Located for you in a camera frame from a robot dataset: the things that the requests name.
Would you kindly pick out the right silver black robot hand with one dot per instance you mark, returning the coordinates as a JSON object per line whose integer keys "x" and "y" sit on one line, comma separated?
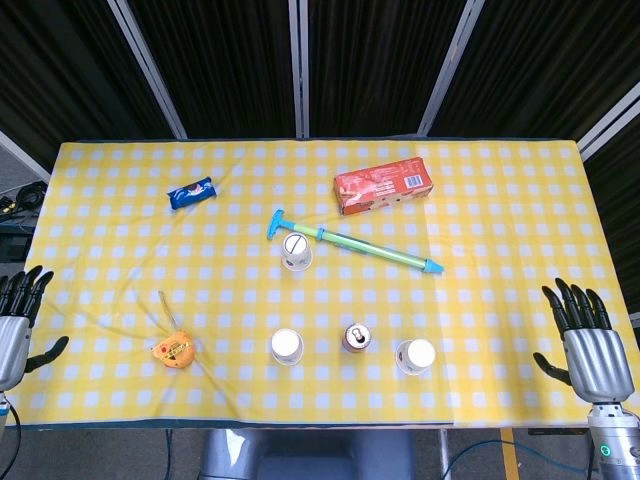
{"x": 595, "y": 360}

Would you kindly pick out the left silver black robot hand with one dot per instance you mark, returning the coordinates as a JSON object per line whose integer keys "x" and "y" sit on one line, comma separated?
{"x": 12, "y": 340}

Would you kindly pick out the white floral paper cup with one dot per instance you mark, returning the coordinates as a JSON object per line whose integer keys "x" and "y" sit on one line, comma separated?
{"x": 287, "y": 346}
{"x": 416, "y": 356}

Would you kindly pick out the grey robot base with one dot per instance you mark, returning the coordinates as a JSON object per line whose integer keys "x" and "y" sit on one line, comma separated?
{"x": 310, "y": 455}

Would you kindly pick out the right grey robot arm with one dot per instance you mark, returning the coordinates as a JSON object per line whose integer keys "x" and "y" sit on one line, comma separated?
{"x": 617, "y": 440}

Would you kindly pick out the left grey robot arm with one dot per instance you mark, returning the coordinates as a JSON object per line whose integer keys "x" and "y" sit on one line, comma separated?
{"x": 2, "y": 407}

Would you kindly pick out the paper cup with black line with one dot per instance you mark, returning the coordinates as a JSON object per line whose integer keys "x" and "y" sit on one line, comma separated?
{"x": 296, "y": 250}

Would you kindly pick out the orange tape measure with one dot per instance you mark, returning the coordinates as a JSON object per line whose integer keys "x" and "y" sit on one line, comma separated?
{"x": 174, "y": 351}

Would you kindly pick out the blue snack packet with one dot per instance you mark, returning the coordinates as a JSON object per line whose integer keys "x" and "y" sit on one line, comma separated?
{"x": 192, "y": 193}

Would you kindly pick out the red soda can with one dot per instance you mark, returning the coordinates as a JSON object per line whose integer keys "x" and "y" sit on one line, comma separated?
{"x": 357, "y": 339}

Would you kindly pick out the green blue water pump toy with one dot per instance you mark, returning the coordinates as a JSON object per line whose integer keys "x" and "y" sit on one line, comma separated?
{"x": 370, "y": 247}

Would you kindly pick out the orange cardboard snack box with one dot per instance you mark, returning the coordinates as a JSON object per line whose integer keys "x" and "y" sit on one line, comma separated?
{"x": 382, "y": 185}

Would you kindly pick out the yellow white checked tablecloth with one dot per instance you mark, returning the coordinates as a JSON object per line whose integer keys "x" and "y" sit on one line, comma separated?
{"x": 320, "y": 300}

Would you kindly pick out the white partition post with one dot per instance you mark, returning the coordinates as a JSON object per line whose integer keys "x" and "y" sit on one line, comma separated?
{"x": 607, "y": 125}
{"x": 450, "y": 70}
{"x": 150, "y": 70}
{"x": 299, "y": 70}
{"x": 22, "y": 157}

